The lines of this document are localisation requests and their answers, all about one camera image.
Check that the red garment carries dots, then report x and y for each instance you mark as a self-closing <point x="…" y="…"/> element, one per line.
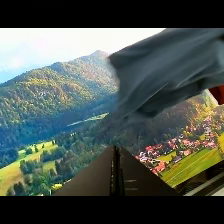
<point x="219" y="94"/>

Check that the grey garment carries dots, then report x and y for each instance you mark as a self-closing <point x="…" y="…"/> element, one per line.
<point x="166" y="70"/>

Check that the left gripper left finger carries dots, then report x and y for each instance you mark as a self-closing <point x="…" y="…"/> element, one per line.
<point x="96" y="176"/>

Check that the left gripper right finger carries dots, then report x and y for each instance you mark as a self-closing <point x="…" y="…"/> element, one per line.
<point x="140" y="180"/>

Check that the silver frame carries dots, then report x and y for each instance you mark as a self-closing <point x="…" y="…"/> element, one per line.
<point x="208" y="187"/>

